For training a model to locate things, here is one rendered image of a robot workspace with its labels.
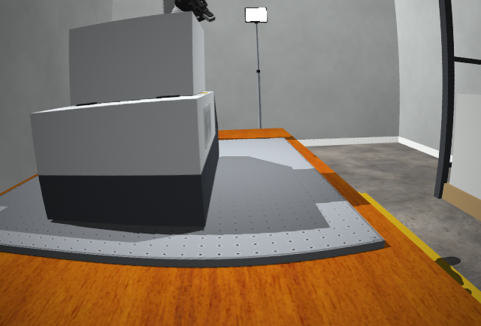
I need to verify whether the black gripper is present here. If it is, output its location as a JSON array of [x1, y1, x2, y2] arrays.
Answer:
[[175, 0, 215, 22]]

